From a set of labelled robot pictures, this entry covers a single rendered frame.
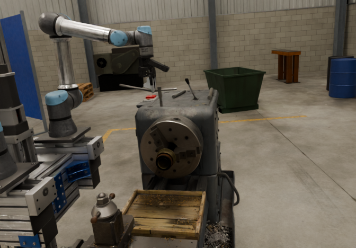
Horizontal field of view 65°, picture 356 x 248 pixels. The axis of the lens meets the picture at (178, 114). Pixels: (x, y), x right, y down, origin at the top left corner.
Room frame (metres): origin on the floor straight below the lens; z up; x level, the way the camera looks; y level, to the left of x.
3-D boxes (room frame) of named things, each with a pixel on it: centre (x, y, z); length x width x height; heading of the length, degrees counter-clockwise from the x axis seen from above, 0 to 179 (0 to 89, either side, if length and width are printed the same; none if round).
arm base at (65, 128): (1.50, 0.65, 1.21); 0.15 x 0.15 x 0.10
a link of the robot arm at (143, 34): (1.57, 0.15, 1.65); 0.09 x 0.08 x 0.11; 83
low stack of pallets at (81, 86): (8.96, 3.23, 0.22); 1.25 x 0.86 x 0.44; 2
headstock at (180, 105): (1.76, -0.02, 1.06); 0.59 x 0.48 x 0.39; 168
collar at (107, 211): (0.76, 0.25, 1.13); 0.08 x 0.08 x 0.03
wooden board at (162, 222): (1.09, 0.10, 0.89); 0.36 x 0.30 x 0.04; 78
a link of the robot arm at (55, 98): (1.51, 0.65, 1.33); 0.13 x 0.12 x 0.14; 173
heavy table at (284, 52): (9.61, -3.78, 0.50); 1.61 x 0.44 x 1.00; 179
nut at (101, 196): (0.76, 0.25, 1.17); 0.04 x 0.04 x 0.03
